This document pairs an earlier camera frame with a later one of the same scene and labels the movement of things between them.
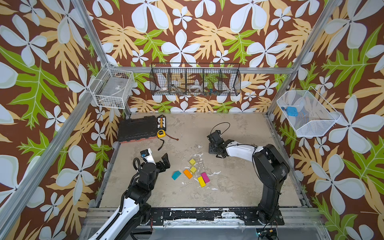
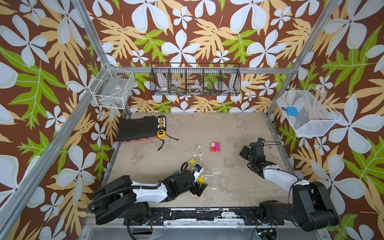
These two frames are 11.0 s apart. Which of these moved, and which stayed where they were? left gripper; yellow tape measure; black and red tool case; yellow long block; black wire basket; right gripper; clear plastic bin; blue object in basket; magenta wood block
Moved: magenta wood block; right gripper; left gripper
Stayed: clear plastic bin; yellow tape measure; black and red tool case; blue object in basket; black wire basket; yellow long block
